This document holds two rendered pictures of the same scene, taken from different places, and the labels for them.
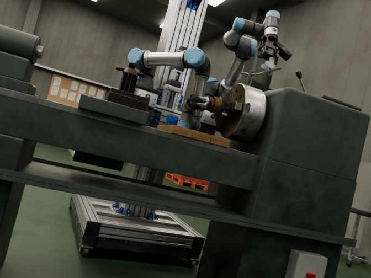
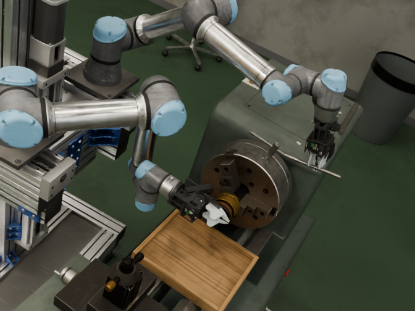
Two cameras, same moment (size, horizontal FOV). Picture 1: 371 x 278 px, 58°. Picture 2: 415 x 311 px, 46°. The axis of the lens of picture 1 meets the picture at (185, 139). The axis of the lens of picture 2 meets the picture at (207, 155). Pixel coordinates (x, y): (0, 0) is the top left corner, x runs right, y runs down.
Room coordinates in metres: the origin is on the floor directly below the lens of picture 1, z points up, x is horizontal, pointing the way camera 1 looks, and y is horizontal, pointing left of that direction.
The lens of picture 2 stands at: (1.21, 0.99, 2.25)
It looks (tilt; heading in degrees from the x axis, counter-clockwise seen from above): 38 degrees down; 304
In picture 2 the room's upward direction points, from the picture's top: 20 degrees clockwise
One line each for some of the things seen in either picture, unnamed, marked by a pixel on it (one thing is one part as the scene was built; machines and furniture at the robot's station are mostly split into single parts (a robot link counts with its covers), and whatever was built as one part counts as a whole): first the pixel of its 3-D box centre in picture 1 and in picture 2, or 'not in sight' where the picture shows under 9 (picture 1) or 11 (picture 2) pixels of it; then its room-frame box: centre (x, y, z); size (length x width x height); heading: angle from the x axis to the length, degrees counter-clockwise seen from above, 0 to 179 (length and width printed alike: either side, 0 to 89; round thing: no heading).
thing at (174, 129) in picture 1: (190, 135); (196, 258); (1.79, -0.02, 0.88); 0.36 x 0.30 x 0.04; 17
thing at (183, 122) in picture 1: (186, 121); (146, 192); (2.07, 0.02, 0.98); 0.11 x 0.08 x 0.11; 156
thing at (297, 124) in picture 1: (295, 134); (278, 140); (1.99, -0.63, 1.06); 0.59 x 0.48 x 0.39; 107
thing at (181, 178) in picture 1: (186, 175); not in sight; (8.83, -0.28, 0.21); 1.18 x 0.82 x 0.43; 22
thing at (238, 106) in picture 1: (234, 107); (257, 208); (1.75, -0.21, 1.09); 0.12 x 0.11 x 0.05; 17
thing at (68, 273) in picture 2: not in sight; (66, 273); (1.93, 0.42, 0.95); 0.07 x 0.04 x 0.04; 17
